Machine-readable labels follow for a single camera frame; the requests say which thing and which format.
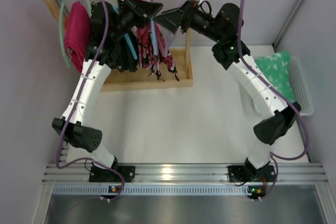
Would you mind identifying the pink floral trousers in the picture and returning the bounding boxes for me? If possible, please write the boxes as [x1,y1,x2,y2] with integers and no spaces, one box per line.
[132,0,181,82]

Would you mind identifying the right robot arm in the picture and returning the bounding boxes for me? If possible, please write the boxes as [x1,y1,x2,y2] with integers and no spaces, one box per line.
[154,0,296,186]

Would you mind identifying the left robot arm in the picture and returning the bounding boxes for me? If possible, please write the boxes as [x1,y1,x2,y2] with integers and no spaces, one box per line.
[52,0,163,170]

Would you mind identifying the black trousers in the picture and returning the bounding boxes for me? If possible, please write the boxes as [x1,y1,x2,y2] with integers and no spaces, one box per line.
[104,37,138,72]

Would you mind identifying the magenta garment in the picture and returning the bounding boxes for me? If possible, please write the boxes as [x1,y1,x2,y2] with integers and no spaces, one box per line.
[64,2,91,72]

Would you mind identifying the green white towel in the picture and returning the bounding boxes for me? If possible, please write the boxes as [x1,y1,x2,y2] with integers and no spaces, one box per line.
[255,51,295,103]

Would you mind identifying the white plastic basket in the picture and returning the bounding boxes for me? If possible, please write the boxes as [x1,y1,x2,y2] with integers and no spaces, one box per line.
[289,56,315,116]

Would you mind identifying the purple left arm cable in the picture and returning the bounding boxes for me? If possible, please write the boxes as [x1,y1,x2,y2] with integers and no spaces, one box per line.
[55,0,125,204]

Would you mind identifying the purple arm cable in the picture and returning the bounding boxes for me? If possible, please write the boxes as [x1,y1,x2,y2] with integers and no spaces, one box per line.
[55,0,125,204]
[207,0,309,201]

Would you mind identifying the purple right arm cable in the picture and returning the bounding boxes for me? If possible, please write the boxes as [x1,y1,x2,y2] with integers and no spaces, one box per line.
[207,0,309,201]

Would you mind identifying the aluminium mounting rail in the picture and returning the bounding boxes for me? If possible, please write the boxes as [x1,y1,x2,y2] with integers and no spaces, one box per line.
[42,163,328,185]

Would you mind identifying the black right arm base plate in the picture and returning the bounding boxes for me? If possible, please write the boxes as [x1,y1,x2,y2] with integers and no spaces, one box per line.
[228,165,276,186]

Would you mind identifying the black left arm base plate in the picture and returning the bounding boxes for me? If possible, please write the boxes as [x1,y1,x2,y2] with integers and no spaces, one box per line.
[89,165,135,183]

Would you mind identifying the white slotted cable duct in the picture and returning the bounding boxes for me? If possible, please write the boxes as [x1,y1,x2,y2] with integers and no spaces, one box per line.
[52,185,263,196]

